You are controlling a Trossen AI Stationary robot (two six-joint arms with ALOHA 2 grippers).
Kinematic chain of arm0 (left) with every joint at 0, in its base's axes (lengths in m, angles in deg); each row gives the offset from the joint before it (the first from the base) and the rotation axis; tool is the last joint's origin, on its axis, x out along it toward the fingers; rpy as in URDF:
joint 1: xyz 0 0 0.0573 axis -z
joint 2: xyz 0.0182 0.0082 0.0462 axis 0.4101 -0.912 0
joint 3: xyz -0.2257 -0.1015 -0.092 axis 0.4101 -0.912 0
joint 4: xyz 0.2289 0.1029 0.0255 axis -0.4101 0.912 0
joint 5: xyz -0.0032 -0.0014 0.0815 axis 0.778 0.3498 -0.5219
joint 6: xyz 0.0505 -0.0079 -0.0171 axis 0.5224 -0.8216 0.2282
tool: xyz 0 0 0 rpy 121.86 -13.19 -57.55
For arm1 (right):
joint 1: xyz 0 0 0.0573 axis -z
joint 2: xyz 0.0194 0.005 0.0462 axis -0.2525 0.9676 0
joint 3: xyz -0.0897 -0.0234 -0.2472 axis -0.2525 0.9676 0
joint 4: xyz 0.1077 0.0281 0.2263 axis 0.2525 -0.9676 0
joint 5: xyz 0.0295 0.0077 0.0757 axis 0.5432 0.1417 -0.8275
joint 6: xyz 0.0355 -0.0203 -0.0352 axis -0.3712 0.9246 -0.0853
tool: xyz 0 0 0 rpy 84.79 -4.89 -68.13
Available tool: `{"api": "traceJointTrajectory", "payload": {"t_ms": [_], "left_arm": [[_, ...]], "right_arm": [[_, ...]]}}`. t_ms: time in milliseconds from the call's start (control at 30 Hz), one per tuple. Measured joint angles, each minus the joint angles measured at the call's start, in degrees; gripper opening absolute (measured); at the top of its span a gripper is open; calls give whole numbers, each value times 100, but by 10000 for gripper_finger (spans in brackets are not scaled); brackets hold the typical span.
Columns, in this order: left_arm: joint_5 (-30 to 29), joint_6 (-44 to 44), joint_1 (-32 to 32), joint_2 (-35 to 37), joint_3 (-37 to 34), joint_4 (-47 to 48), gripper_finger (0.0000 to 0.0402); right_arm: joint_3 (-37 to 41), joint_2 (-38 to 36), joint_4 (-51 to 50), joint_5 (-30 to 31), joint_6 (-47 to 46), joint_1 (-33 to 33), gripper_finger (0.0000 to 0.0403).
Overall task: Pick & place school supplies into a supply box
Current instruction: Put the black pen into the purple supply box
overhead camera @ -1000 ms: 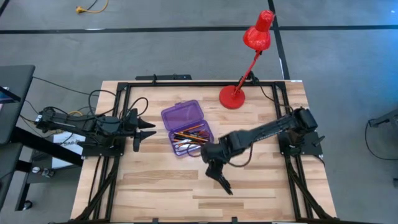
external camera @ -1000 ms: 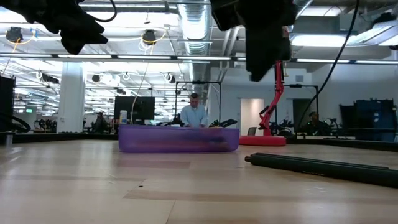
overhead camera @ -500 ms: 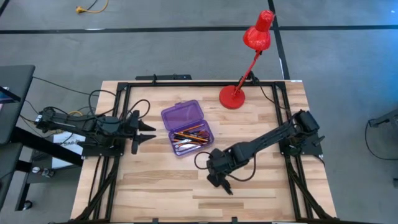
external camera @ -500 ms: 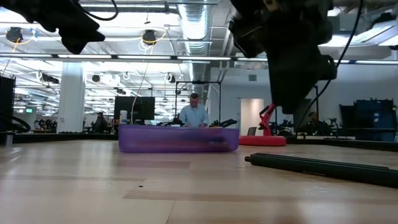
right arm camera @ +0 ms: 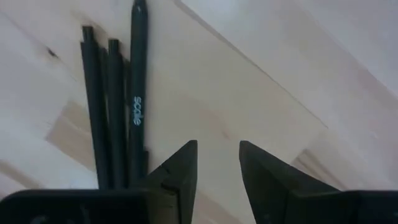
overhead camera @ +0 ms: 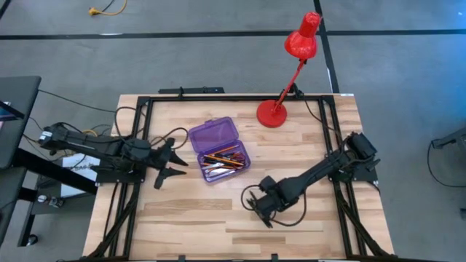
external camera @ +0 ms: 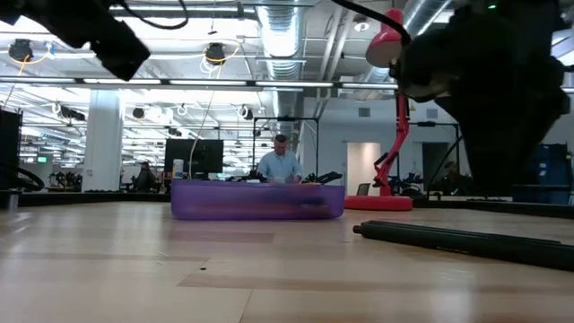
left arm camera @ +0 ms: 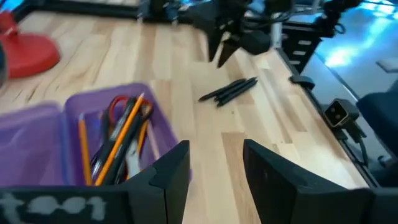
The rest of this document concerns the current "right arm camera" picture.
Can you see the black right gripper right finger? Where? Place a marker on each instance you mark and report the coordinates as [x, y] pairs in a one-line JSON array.
[[311, 205]]

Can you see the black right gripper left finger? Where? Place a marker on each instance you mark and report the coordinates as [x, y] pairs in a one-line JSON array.
[[93, 208]]

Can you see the black pen scale print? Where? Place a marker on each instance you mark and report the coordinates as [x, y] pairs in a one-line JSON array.
[[116, 118], [137, 77]]

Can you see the black pen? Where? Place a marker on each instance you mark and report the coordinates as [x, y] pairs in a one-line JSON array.
[[94, 109]]

